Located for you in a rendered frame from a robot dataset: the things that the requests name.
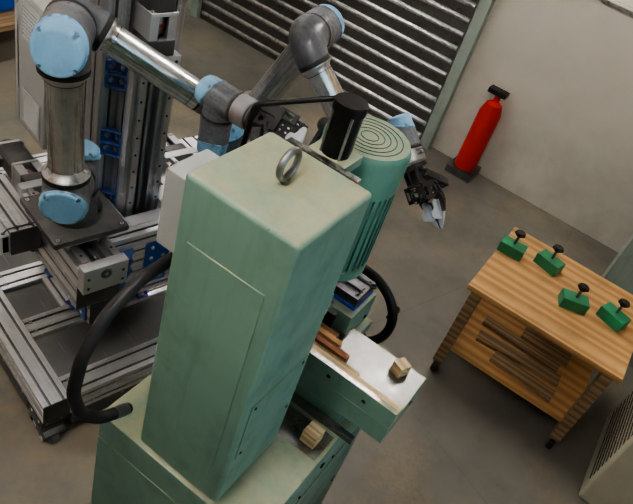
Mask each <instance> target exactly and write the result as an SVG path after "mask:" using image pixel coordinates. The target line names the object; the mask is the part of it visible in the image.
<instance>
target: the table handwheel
mask: <svg viewBox="0 0 633 504"><path fill-rule="evenodd" d="M362 274H364V275H365V276H367V277H368V278H369V279H371V280H372V281H374V282H375V283H376V284H375V285H376V286H377V287H378V289H379V290H380V292H381V293H382V295H383V297H384V299H385V302H386V305H387V311H388V318H387V322H386V325H385V327H384V328H383V330H382V331H381V332H379V333H378V334H376V335H373V336H366V333H364V334H363V335H365V336H366V337H368V338H369V339H370V340H372V341H373V342H375V343H376V344H379V343H381V342H383V341H385V340H386V339H387V338H389V336H390V335H391V334H392V333H393V331H394V329H395V327H396V323H397V317H398V311H397V304H396V300H395V297H394V295H393V293H392V291H391V289H390V287H389V286H388V284H387V283H386V281H385V280H384V279H383V278H382V277H381V275H380V274H378V273H377V272H376V271H375V270H374V269H373V268H371V267H370V266H368V265H367V264H366V266H365V268H364V270H363V272H362Z"/></svg>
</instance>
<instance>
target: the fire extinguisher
mask: <svg viewBox="0 0 633 504"><path fill-rule="evenodd" d="M487 91H488V92H490V93H492V94H494V95H495V97H494V99H493V100H487V101H486V102H485V103H484V104H483V105H482V106H481V107H480V109H479V111H478V113H477V115H476V117H475V119H474V121H473V123H472V126H471V128H470V130H469V132H468V134H467V136H466V138H465V140H464V142H463V145H462V147H461V149H460V151H459V153H458V155H457V156H456V157H455V158H453V159H452V160H451V161H450V162H449V163H447V165H446V167H445V169H444V170H446V171H447V172H449V173H451V174H453V175H454V176H456V177H458V178H460V179H461V180H463V181H465V182H467V183H469V182H470V181H471V180H472V179H473V178H474V177H475V176H477V175H478V174H479V172H480V170H481V168H482V167H480V166H478V165H477V164H478V162H479V160H480V158H481V156H482V154H483V152H484V150H485V148H486V146H487V144H488V142H489V140H490V138H491V136H492V134H493V132H494V130H495V128H496V126H497V124H498V122H499V120H500V118H501V113H502V105H501V104H500V103H499V101H500V99H503V100H505V99H507V98H508V97H509V95H510V93H509V92H507V91H505V90H503V89H501V88H499V87H497V86H495V85H491V86H490V87H489V88H488V90H487Z"/></svg>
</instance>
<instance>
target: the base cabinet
mask: <svg viewBox="0 0 633 504"><path fill-rule="evenodd" d="M360 430H361V429H360V428H359V427H357V426H355V427H354V429H353V430H352V431H351V432H350V433H351V434H353V435H354V436H355V439H356V437H357V435H358V433H359V431H360ZM355 439H354V441H355ZM354 441H353V442H352V443H351V445H349V444H348V443H347V442H345V441H343V442H342V443H341V444H340V446H339V447H338V448H337V449H336V450H335V452H334V453H333V454H332V455H331V457H330V458H329V459H328V460H327V461H326V463H325V464H324V466H323V467H322V468H321V469H320V470H319V471H318V472H317V474H316V475H315V476H314V477H313V479H312V480H311V481H310V482H309V483H308V485H307V486H306V487H305V488H304V490H303V491H302V492H301V493H300V494H299V496H298V497H297V498H296V499H295V501H294V502H293V503H292V504H321V503H322V501H323V499H324V498H325V496H326V494H327V492H328V490H329V488H330V486H331V484H332V482H333V481H334V479H335V477H336V475H337V473H338V471H339V469H340V467H341V465H342V464H343V462H344V460H345V458H346V456H347V454H348V452H349V450H350V448H351V447H352V445H353V443H354ZM91 504H177V503H176V502H175V501H174V500H173V499H171V498H170V497H169V496H168V495H167V494H166V493H164V492H163V491H162V490H161V489H160V488H159V487H157V486H156V485H155V484H154V483H153V482H152V481H150V480H149V479H148V478H147V477H146V476H145V475H144V474H142V473H141V472H140V471H139V470H138V469H137V468H135V467H134V466H133V465H132V464H131V463H130V462H128V461H127V460H126V459H125V458H124V457H123V456H122V455H120V454H119V453H118V452H117V451H116V450H115V449H113V448H112V447H111V446H110V445H109V444H108V443H106V442H105V441H104V440H103V439H102V438H101V437H99V435H98V439H97V448H96V458H95V468H94V478H93V487H92V497H91Z"/></svg>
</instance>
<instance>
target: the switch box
mask: <svg viewBox="0 0 633 504"><path fill-rule="evenodd" d="M217 158H219V156H218V155H216V154H215V153H213V152H212V151H210V150H208V149H206V150H203V151H201V152H199V153H197V154H195V155H193V156H191V157H189V158H186V159H184V160H182V161H180V162H178V163H176V164H174V165H172V166H169V167H168V168H167V171H166V177H165V184H164V191H163V197H162V204H161V211H160V217H159V224H158V231H157V237H156V241H157V242H158V243H159V244H161V245H162V246H163V247H165V248H166V249H168V250H169V251H170V252H172V253H173V249H174V243H175V237H176V232H177V226H178V220H179V214H180V209H181V203H182V197H183V191H184V185H185V180H186V175H187V173H188V172H190V171H192V170H194V169H196V168H198V167H200V166H202V165H204V164H206V163H208V162H210V161H212V160H214V159H217Z"/></svg>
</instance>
